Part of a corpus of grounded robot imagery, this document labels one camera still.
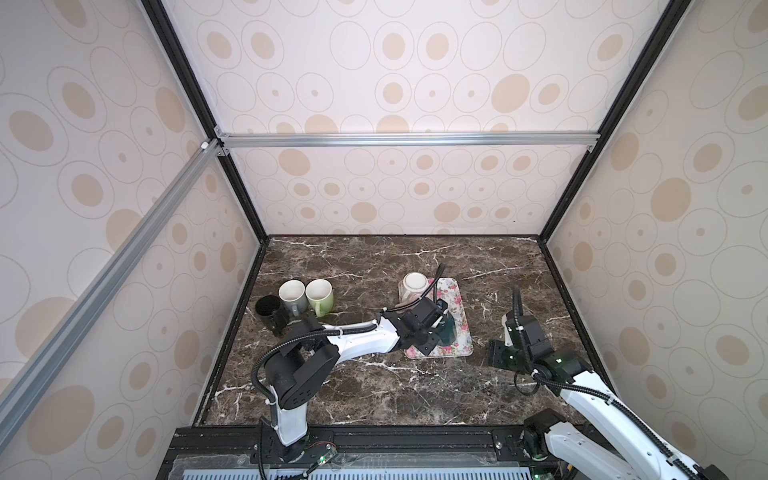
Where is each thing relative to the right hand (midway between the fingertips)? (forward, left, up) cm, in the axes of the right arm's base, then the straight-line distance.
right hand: (492, 350), depth 82 cm
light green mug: (+17, +50, +2) cm, 53 cm away
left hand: (+5, +13, -1) cm, 14 cm away
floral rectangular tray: (+25, +8, -7) cm, 28 cm away
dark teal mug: (+5, +12, +2) cm, 13 cm away
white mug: (+21, +21, +1) cm, 30 cm away
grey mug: (+20, +59, 0) cm, 62 cm away
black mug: (+16, +66, -3) cm, 68 cm away
